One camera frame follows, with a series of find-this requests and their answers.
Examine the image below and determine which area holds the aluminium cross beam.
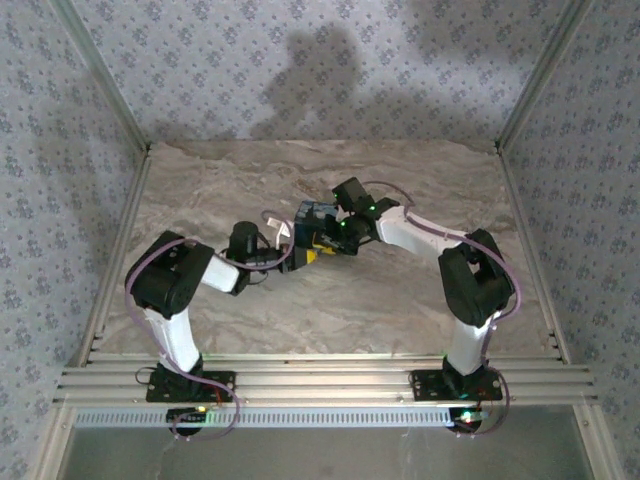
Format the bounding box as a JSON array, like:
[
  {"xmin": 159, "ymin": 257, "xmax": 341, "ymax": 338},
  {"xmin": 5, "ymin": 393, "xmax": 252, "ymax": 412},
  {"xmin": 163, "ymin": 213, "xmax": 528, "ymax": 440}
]
[{"xmin": 53, "ymin": 353, "xmax": 599, "ymax": 407}]

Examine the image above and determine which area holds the small controller board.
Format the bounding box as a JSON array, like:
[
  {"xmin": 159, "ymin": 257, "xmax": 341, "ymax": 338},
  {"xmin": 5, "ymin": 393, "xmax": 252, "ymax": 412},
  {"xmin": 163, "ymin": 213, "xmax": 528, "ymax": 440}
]
[
  {"xmin": 166, "ymin": 406, "xmax": 209, "ymax": 422},
  {"xmin": 448, "ymin": 407, "xmax": 490, "ymax": 425}
]

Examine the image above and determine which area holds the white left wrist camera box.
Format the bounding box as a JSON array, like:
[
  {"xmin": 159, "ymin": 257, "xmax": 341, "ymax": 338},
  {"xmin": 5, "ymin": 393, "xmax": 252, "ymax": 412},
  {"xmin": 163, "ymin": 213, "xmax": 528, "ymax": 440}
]
[{"xmin": 263, "ymin": 210, "xmax": 296, "ymax": 246}]

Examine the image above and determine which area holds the aluminium side rail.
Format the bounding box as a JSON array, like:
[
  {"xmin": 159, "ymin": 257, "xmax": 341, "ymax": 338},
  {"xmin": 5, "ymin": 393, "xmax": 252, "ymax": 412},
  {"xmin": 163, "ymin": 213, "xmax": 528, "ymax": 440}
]
[
  {"xmin": 494, "ymin": 143, "xmax": 572, "ymax": 364},
  {"xmin": 74, "ymin": 144, "xmax": 154, "ymax": 366}
]

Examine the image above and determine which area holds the slotted grey cable duct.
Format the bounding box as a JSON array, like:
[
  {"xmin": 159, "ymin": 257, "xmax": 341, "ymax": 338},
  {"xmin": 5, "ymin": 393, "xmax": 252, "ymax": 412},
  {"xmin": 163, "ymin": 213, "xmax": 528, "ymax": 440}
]
[{"xmin": 73, "ymin": 406, "xmax": 569, "ymax": 430}]

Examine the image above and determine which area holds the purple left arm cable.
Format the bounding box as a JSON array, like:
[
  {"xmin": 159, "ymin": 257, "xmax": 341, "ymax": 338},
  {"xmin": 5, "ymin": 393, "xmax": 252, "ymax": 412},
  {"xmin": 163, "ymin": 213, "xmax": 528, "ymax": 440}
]
[{"xmin": 123, "ymin": 209, "xmax": 297, "ymax": 444}]

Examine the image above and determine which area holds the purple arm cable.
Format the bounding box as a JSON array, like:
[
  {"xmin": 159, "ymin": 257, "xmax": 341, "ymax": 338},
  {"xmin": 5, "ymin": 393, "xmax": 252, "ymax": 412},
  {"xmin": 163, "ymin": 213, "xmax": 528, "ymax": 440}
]
[
  {"xmin": 362, "ymin": 179, "xmax": 525, "ymax": 441},
  {"xmin": 123, "ymin": 209, "xmax": 297, "ymax": 444}
]

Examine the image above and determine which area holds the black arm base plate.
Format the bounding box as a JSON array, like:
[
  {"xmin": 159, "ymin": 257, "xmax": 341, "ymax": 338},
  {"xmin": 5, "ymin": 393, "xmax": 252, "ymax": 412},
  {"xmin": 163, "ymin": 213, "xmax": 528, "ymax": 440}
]
[
  {"xmin": 146, "ymin": 369, "xmax": 237, "ymax": 404},
  {"xmin": 408, "ymin": 369, "xmax": 504, "ymax": 401}
]

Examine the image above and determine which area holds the aluminium frame post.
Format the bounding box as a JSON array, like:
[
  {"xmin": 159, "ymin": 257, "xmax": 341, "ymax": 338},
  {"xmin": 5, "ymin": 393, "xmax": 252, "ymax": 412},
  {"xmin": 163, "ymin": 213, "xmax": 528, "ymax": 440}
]
[
  {"xmin": 494, "ymin": 0, "xmax": 596, "ymax": 151},
  {"xmin": 48, "ymin": 0, "xmax": 152, "ymax": 152}
]

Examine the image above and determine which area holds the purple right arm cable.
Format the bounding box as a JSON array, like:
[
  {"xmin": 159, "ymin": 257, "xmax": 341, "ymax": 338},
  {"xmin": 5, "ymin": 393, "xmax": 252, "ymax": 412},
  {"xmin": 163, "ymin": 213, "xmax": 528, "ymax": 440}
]
[{"xmin": 362, "ymin": 179, "xmax": 525, "ymax": 441}]

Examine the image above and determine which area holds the aluminium frame leg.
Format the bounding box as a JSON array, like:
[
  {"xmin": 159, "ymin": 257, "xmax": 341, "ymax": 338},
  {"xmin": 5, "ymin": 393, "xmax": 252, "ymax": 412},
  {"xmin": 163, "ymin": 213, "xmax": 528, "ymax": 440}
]
[
  {"xmin": 572, "ymin": 403, "xmax": 626, "ymax": 480},
  {"xmin": 32, "ymin": 404, "xmax": 76, "ymax": 480}
]

